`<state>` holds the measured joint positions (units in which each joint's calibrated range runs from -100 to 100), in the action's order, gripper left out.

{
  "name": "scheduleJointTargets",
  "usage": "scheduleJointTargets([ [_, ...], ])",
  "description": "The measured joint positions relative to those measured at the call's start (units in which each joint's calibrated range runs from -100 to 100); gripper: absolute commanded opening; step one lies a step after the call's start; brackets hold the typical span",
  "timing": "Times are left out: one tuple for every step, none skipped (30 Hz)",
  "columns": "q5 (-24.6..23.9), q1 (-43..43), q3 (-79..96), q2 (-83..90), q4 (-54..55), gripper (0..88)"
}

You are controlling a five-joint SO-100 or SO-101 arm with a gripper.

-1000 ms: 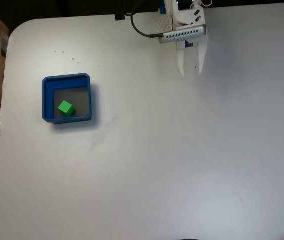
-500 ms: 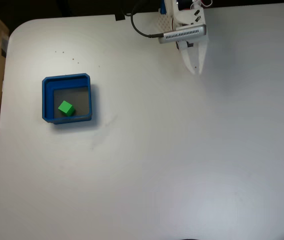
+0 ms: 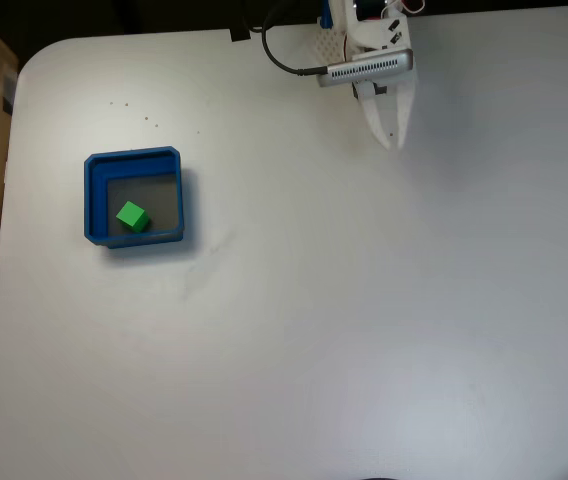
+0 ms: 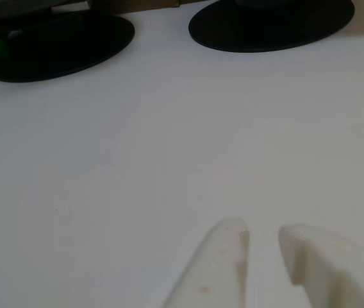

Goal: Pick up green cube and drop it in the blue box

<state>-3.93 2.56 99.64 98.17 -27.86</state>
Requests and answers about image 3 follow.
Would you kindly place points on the white perforated base plate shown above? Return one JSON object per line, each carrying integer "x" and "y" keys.
{"x": 329, "y": 42}

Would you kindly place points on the silver camera box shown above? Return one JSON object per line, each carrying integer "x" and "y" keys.
{"x": 364, "y": 67}

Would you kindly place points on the black tape piece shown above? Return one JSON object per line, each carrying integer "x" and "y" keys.
{"x": 240, "y": 35}

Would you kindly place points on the blue table clamp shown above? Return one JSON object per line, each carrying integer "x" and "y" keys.
{"x": 325, "y": 15}

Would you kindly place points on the green cube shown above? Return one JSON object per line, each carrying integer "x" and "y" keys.
{"x": 131, "y": 216}

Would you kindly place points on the blue square box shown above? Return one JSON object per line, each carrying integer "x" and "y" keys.
{"x": 95, "y": 200}

